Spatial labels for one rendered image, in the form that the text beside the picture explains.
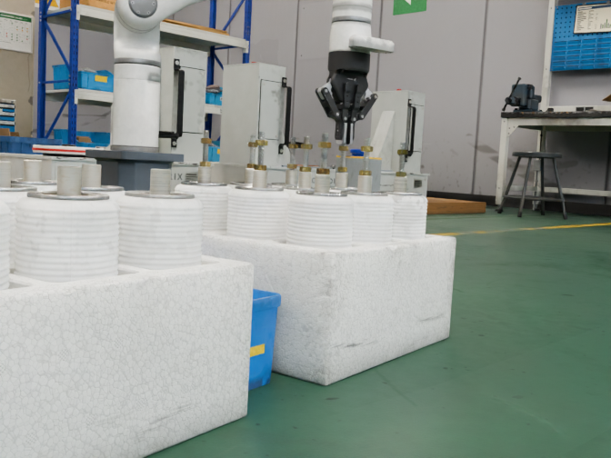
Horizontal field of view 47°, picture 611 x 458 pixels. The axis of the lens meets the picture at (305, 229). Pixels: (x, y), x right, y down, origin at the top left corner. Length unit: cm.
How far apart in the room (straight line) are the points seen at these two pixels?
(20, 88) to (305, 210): 660
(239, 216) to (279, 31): 747
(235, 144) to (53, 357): 326
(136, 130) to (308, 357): 66
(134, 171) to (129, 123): 10
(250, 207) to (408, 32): 626
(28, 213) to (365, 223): 56
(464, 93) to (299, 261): 588
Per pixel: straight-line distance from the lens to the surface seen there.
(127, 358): 69
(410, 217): 119
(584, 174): 620
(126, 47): 148
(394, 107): 477
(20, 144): 548
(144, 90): 145
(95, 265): 69
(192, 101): 346
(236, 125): 384
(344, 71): 127
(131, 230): 76
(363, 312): 101
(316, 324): 96
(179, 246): 76
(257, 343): 93
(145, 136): 145
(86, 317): 65
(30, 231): 69
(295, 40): 828
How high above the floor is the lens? 30
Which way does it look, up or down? 5 degrees down
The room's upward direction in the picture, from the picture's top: 3 degrees clockwise
